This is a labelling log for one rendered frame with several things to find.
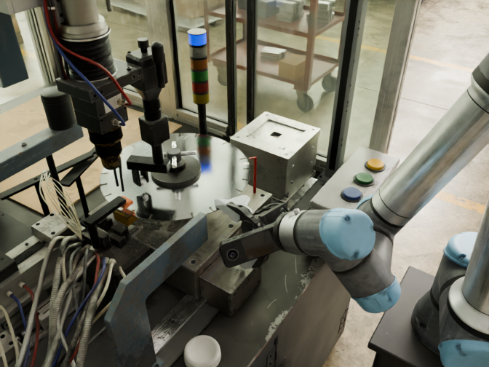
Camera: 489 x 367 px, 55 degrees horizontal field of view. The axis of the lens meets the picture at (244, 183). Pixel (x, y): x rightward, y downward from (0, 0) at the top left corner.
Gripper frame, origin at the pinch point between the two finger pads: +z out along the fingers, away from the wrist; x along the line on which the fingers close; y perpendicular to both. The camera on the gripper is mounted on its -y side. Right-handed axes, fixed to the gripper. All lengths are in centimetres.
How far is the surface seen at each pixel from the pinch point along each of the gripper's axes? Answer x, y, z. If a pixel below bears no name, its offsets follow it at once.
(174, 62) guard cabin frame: 44, 34, 53
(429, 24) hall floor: 28, 407, 200
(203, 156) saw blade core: 15.7, 8.8, 12.2
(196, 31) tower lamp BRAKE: 44, 23, 17
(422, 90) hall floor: -17, 268, 134
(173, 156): 18.5, -0.5, 7.6
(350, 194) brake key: -3.7, 27.9, -9.1
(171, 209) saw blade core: 9.4, -7.5, 2.9
